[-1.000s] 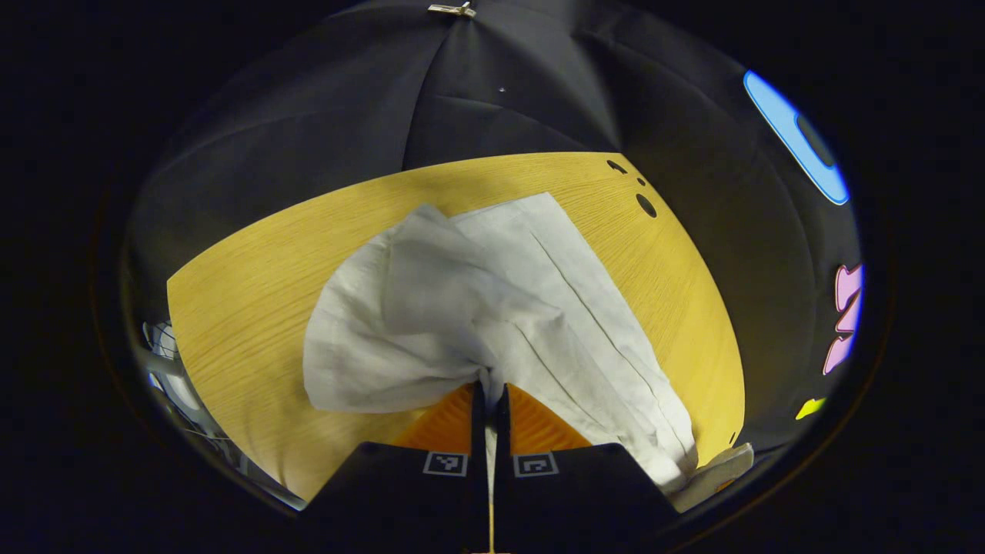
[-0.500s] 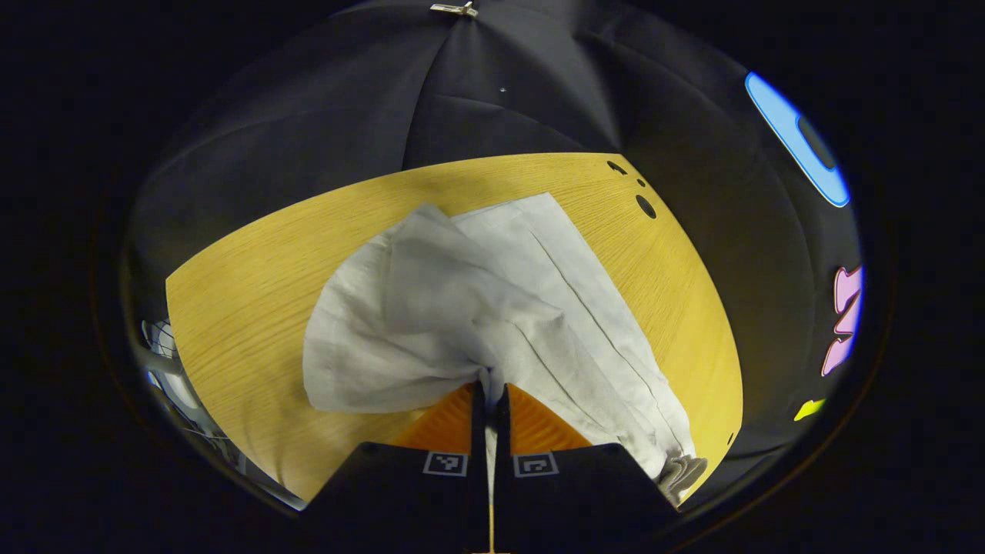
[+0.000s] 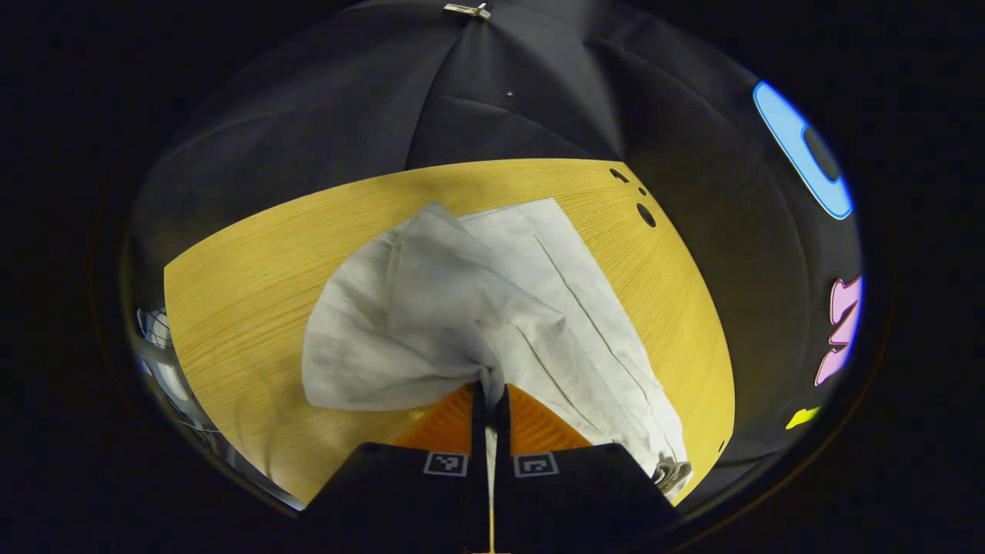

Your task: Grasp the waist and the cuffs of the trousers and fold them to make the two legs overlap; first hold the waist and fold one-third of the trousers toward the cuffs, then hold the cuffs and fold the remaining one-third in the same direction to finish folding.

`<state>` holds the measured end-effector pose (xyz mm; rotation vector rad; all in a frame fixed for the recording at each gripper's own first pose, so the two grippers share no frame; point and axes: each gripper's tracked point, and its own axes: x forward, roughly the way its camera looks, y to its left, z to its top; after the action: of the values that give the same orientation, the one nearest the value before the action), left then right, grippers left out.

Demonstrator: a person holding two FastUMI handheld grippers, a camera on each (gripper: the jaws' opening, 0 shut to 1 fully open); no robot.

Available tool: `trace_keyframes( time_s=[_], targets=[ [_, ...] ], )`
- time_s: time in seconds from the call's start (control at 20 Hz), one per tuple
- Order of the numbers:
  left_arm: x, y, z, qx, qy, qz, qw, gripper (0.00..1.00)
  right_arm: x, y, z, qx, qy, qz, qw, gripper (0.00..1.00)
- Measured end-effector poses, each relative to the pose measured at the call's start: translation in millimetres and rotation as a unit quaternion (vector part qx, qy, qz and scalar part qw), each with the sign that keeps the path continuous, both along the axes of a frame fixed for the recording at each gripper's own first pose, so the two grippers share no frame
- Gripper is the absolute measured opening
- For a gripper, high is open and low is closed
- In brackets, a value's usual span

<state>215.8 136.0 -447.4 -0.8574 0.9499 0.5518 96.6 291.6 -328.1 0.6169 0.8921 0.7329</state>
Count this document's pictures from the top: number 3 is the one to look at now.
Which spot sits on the white jeans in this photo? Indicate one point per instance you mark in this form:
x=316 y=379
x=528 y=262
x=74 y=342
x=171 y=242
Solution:
x=431 y=308

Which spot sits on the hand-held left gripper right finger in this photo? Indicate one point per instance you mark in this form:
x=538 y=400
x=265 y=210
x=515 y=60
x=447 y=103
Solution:
x=577 y=508

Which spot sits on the black backdrop cloth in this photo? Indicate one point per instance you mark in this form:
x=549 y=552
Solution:
x=492 y=100

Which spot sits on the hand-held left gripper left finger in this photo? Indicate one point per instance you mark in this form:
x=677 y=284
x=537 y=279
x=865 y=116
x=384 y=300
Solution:
x=415 y=508

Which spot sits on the silver metal clip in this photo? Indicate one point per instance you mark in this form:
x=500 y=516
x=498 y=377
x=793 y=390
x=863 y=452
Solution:
x=468 y=10

